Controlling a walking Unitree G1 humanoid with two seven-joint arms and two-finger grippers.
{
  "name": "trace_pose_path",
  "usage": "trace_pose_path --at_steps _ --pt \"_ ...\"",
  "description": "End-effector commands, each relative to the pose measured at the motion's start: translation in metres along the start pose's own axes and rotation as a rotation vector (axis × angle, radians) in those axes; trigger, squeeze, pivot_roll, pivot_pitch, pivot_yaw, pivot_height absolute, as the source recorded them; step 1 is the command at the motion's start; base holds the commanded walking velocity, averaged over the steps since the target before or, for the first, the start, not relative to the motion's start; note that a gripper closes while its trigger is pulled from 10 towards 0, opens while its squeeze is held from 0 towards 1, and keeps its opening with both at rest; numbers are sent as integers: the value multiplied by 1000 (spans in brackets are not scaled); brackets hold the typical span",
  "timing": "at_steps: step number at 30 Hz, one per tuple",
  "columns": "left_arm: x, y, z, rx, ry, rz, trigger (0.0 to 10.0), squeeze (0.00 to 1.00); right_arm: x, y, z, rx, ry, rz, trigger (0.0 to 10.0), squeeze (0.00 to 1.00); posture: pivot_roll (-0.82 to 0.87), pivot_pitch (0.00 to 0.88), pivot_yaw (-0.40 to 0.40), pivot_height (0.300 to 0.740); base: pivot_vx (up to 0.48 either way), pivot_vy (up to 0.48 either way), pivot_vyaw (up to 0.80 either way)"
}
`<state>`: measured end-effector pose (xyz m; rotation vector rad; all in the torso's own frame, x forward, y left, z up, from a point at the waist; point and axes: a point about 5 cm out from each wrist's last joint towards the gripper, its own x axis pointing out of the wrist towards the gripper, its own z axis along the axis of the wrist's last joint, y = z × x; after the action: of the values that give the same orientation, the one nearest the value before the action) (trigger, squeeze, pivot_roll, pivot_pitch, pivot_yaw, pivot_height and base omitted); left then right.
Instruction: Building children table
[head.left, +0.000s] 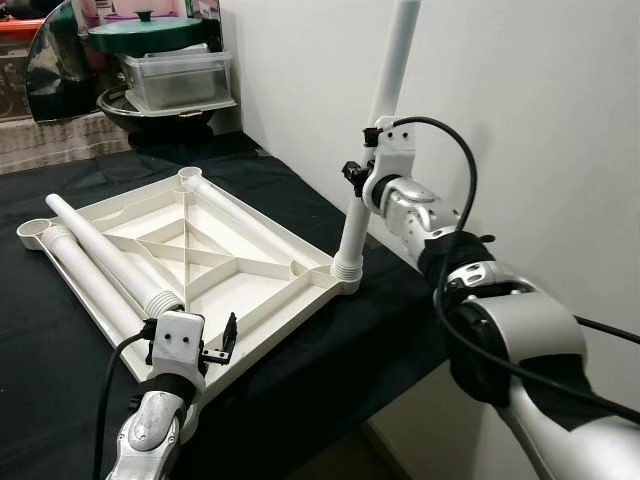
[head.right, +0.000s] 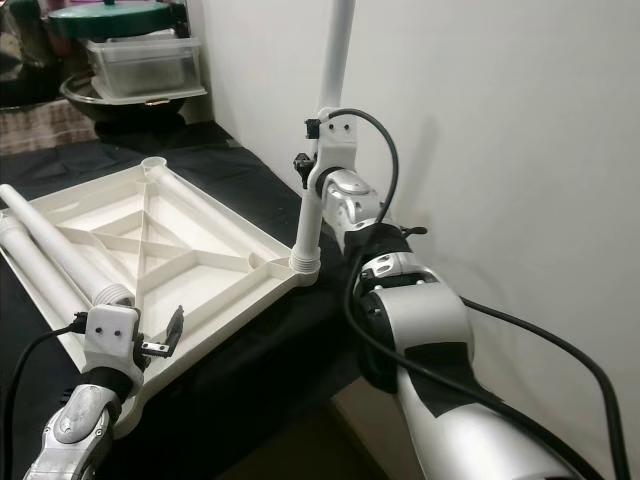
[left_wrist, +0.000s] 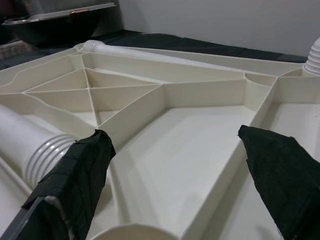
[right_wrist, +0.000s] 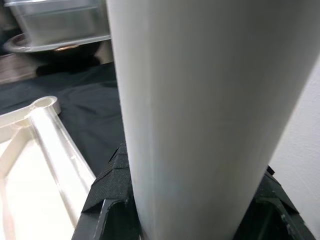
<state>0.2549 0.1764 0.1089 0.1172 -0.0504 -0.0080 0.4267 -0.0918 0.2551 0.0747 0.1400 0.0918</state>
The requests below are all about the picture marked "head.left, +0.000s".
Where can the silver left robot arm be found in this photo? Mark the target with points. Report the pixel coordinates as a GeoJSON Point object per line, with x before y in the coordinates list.
{"type": "Point", "coordinates": [150, 440]}

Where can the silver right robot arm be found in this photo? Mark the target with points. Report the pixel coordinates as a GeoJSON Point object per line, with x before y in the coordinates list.
{"type": "Point", "coordinates": [520, 340]}

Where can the white plastic table top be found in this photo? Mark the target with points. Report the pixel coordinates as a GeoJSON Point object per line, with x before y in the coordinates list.
{"type": "Point", "coordinates": [250, 300]}

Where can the black table cloth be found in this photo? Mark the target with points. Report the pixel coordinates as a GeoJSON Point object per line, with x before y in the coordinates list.
{"type": "Point", "coordinates": [330, 380]}

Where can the clear plastic container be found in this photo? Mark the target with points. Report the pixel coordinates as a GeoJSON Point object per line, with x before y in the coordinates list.
{"type": "Point", "coordinates": [180, 85]}

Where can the black wok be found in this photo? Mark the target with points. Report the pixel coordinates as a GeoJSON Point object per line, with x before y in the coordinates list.
{"type": "Point", "coordinates": [160, 125]}

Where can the green pot lid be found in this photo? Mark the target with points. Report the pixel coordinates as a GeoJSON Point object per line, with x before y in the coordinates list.
{"type": "Point", "coordinates": [150, 35]}

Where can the patterned cloth covered bench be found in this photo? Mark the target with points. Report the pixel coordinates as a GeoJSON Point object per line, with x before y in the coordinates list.
{"type": "Point", "coordinates": [60, 145]}

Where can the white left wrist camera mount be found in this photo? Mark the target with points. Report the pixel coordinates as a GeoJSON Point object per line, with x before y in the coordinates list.
{"type": "Point", "coordinates": [180, 340]}

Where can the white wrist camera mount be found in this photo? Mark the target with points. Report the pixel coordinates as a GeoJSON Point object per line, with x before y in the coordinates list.
{"type": "Point", "coordinates": [395, 150]}
{"type": "Point", "coordinates": [180, 340]}

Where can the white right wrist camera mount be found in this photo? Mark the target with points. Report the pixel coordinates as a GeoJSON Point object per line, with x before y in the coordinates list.
{"type": "Point", "coordinates": [395, 150]}

